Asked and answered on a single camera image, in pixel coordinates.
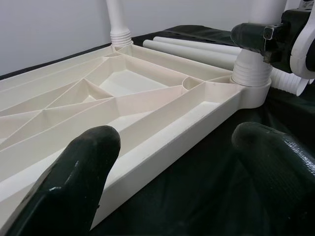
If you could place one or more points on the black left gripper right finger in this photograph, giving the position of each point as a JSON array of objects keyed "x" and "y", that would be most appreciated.
[{"x": 278, "y": 186}]

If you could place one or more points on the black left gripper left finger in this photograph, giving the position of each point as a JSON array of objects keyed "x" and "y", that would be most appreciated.
[{"x": 73, "y": 184}]

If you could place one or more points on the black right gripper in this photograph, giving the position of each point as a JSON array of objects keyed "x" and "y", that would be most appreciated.
[{"x": 283, "y": 37}]

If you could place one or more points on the white plastic table top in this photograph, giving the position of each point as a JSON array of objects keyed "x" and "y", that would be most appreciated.
[{"x": 147, "y": 110}]

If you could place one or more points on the black table cloth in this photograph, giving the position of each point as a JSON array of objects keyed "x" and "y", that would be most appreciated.
[{"x": 197, "y": 172}]

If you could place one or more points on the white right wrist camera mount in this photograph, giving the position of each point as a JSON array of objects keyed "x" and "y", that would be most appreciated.
[{"x": 301, "y": 56}]

